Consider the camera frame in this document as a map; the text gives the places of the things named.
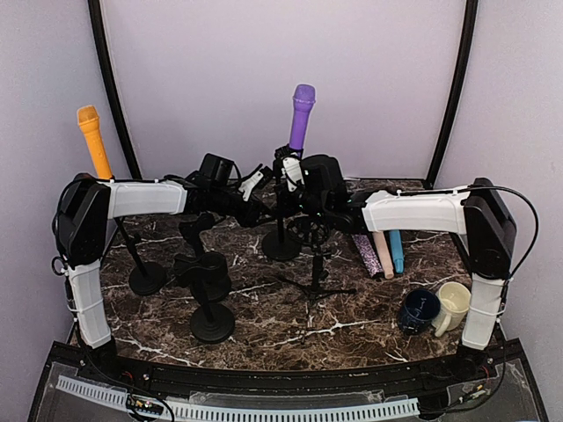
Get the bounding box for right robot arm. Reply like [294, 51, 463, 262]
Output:
[281, 152, 519, 382]

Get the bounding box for dark blue mug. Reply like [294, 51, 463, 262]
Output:
[397, 288, 441, 335]

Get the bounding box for black stand of purple microphone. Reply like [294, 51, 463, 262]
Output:
[262, 144, 301, 262]

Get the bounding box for glitter silver-head microphone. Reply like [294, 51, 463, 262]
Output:
[352, 234, 383, 278]

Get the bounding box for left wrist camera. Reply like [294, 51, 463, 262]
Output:
[238, 164, 274, 201]

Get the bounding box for purple microphone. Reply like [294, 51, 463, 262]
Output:
[289, 84, 316, 151]

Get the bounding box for black frame post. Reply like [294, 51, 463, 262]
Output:
[87, 0, 143, 179]
[425, 0, 479, 189]

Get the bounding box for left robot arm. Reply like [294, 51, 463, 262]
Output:
[52, 154, 273, 349]

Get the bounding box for black front rail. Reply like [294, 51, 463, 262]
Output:
[78, 338, 502, 404]

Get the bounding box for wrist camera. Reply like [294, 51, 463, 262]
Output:
[275, 145, 304, 192]
[238, 164, 274, 201]

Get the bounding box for black stand of blue microphone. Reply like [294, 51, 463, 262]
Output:
[173, 252, 237, 345]

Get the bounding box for left black frame post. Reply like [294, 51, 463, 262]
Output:
[87, 0, 143, 179]

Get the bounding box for orange microphone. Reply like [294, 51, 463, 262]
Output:
[77, 105, 113, 179]

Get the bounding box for black tripod shock-mount stand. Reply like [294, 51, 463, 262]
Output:
[276, 216, 357, 317]

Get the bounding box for right black frame post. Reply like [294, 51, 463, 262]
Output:
[425, 0, 479, 189]

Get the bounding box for black stand of orange microphone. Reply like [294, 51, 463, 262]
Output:
[115, 218, 167, 296]

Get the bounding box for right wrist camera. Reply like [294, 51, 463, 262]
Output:
[275, 145, 304, 192]

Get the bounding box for blue microphone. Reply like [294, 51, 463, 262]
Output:
[389, 229, 405, 274]

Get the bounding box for white cable tray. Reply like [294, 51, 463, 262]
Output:
[55, 375, 420, 421]

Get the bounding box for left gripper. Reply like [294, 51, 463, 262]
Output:
[211, 186, 277, 228]

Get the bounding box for cream mug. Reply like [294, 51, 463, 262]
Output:
[431, 282, 471, 338]

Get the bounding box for beige microphone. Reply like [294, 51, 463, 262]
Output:
[372, 231, 394, 280]

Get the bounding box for black stand of beige microphone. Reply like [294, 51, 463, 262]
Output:
[172, 213, 231, 303]

